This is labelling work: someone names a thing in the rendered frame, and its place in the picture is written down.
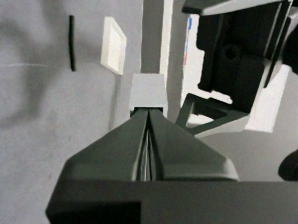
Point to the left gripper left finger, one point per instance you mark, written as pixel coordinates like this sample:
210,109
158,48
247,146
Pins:
121,153

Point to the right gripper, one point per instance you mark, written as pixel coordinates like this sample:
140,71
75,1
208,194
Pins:
253,33

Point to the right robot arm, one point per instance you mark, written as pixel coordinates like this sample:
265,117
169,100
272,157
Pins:
286,54

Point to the white shallow tray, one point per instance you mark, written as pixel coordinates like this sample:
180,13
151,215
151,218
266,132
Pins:
114,47

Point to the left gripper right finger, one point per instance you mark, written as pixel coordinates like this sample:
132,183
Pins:
176,155

